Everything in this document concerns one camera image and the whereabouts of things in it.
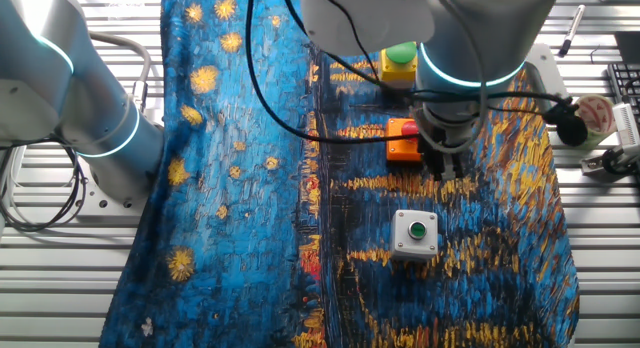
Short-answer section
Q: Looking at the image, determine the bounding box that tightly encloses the silver black pen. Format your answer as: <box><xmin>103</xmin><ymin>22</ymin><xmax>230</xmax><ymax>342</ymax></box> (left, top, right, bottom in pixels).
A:
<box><xmin>557</xmin><ymin>4</ymin><xmax>587</xmax><ymax>58</ymax></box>

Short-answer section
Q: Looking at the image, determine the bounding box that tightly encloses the clear tape roll red print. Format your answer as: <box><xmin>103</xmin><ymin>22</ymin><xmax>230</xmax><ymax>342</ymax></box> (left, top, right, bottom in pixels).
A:
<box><xmin>569</xmin><ymin>93</ymin><xmax>617</xmax><ymax>150</ymax></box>

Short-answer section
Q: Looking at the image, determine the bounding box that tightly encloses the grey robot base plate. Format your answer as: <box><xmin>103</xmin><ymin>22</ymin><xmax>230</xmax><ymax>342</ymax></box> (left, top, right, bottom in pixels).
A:
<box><xmin>74</xmin><ymin>160</ymin><xmax>166</xmax><ymax>224</ymax></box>

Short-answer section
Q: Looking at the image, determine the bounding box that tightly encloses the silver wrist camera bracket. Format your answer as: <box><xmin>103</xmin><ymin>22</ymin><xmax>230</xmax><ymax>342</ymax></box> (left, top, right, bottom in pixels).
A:
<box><xmin>522</xmin><ymin>42</ymin><xmax>570</xmax><ymax>107</ymax></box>

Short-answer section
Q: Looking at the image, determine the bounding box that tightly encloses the black keyboard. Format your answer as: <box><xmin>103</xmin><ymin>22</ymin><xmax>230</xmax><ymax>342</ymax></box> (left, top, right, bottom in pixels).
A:
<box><xmin>606</xmin><ymin>62</ymin><xmax>640</xmax><ymax>120</ymax></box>

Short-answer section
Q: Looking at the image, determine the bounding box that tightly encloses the black flat device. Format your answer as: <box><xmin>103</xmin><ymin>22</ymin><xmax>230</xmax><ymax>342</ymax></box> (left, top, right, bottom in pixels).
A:
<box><xmin>613</xmin><ymin>31</ymin><xmax>640</xmax><ymax>64</ymax></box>

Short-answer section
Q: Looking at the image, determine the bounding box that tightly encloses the thin black cable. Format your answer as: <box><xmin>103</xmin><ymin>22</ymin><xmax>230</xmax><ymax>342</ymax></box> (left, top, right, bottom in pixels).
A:
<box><xmin>279</xmin><ymin>0</ymin><xmax>401</xmax><ymax>97</ymax></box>

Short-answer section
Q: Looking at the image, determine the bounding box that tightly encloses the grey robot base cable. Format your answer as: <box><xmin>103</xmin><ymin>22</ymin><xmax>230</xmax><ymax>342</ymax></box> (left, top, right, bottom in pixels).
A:
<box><xmin>89</xmin><ymin>31</ymin><xmax>153</xmax><ymax>112</ymax></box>

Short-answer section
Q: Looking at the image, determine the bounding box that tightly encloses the white box small green button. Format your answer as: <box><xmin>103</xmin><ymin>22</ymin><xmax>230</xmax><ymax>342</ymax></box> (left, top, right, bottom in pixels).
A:
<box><xmin>389</xmin><ymin>209</ymin><xmax>440</xmax><ymax>263</ymax></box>

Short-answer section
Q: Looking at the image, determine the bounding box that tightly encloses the black cable bundle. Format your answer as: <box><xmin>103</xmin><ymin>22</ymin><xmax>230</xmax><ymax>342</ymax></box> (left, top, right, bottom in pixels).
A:
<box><xmin>0</xmin><ymin>135</ymin><xmax>90</xmax><ymax>234</ymax></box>

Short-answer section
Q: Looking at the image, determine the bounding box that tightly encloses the starry night painted cloth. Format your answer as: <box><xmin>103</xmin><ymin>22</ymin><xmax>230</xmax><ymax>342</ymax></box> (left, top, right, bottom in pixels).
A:
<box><xmin>98</xmin><ymin>0</ymin><xmax>581</xmax><ymax>348</ymax></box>

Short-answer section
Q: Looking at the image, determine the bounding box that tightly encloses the orange box red mushroom button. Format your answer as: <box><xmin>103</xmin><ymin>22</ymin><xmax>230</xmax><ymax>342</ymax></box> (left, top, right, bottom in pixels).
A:
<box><xmin>384</xmin><ymin>117</ymin><xmax>424</xmax><ymax>163</ymax></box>

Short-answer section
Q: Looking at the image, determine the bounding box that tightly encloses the thick black cable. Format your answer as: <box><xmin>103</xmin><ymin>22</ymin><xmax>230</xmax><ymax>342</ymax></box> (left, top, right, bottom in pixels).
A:
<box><xmin>244</xmin><ymin>0</ymin><xmax>569</xmax><ymax>145</ymax></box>

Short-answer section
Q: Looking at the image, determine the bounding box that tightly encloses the yellow box large green button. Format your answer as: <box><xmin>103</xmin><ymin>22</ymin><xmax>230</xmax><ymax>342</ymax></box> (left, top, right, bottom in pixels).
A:
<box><xmin>378</xmin><ymin>41</ymin><xmax>419</xmax><ymax>89</ymax></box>

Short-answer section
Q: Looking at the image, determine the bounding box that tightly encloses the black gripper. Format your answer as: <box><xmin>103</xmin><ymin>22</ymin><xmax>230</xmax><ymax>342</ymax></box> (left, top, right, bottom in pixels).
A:
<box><xmin>418</xmin><ymin>131</ymin><xmax>470</xmax><ymax>183</ymax></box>

